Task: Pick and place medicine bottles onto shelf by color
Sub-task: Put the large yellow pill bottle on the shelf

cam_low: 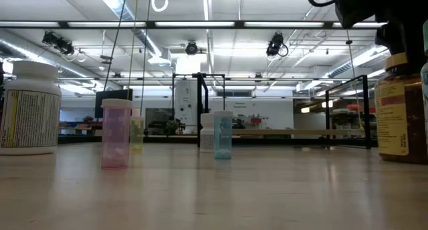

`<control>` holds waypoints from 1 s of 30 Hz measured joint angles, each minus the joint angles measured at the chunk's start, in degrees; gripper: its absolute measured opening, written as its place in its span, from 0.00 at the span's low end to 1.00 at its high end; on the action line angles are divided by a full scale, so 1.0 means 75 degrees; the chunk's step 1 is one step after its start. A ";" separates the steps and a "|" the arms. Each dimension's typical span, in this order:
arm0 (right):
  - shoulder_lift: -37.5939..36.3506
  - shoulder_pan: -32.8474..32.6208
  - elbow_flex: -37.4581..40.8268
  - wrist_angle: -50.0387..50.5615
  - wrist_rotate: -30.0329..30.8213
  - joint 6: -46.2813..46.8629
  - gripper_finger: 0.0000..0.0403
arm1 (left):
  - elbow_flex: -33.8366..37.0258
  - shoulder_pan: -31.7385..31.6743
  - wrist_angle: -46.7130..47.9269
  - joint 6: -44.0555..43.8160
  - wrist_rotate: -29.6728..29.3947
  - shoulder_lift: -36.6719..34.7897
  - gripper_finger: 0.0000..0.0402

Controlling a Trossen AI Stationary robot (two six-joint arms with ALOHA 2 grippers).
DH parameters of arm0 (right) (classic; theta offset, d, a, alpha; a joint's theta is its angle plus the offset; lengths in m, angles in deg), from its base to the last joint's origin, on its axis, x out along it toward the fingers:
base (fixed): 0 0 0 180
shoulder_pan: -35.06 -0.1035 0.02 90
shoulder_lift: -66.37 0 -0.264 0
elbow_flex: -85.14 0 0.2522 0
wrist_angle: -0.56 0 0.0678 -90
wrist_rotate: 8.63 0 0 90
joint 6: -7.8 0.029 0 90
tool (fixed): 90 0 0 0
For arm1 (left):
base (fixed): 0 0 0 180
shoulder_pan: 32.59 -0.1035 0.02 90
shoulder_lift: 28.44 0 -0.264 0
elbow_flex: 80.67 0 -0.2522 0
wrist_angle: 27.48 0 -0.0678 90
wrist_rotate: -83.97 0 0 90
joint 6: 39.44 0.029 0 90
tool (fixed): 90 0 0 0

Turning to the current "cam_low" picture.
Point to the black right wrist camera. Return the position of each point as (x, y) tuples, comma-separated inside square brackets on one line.
[(354, 9)]

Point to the white cabinet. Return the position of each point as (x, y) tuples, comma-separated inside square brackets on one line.
[(185, 103)]

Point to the small white medicine bottle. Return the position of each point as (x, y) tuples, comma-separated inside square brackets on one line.
[(206, 136)]

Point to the red storage bins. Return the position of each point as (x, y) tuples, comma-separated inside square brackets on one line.
[(353, 107)]

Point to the amber bottle yellow cap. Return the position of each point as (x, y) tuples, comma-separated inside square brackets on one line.
[(394, 123)]

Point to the pink pill vial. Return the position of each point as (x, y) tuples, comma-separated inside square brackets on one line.
[(116, 136)]

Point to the black ceiling camera rig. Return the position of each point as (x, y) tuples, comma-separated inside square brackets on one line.
[(58, 42)]

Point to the black overhead light rail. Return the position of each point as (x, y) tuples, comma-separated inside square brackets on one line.
[(150, 24)]

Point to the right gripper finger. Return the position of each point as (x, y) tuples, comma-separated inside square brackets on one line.
[(391, 39), (414, 46)]

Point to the large white medicine bottle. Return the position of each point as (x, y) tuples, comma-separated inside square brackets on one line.
[(30, 116)]

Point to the black monitor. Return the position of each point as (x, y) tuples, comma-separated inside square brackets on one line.
[(113, 93)]

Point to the yellow-green pill vial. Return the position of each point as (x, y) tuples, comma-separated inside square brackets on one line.
[(137, 133)]

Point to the small potted plant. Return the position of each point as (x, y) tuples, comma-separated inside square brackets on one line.
[(172, 125)]

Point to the round black ceiling camera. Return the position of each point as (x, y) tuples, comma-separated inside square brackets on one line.
[(191, 48)]

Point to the gray storage bins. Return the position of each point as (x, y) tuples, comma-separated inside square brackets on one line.
[(344, 123)]

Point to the blue pill vial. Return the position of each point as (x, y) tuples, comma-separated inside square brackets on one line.
[(223, 136)]

